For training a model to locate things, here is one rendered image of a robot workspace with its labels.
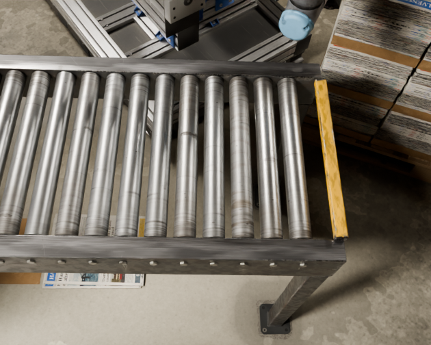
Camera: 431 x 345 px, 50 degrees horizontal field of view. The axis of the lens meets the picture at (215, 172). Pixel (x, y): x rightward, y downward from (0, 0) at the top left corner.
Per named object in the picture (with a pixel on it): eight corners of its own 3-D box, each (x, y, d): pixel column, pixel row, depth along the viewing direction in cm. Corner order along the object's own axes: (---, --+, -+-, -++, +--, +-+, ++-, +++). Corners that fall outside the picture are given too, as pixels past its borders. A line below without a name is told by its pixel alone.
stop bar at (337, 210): (325, 83, 121) (328, 79, 119) (347, 241, 100) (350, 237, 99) (313, 83, 121) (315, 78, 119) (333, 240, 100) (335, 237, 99)
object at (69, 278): (148, 215, 186) (148, 215, 185) (143, 286, 173) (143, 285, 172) (56, 214, 185) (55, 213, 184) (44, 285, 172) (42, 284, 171)
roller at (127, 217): (151, 82, 125) (150, 70, 120) (137, 248, 103) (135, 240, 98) (133, 81, 125) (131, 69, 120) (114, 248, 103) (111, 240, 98)
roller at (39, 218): (79, 80, 124) (74, 68, 120) (49, 246, 102) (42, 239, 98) (60, 79, 124) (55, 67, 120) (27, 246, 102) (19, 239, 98)
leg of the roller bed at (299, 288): (281, 311, 171) (329, 254, 111) (282, 326, 169) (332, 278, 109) (266, 311, 171) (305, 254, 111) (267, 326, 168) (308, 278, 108)
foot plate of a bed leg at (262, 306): (291, 299, 173) (291, 298, 173) (293, 339, 167) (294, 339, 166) (256, 299, 173) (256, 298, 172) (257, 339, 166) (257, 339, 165)
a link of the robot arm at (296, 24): (313, 20, 98) (304, 48, 105) (330, -11, 103) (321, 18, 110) (280, 7, 99) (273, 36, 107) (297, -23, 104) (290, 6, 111)
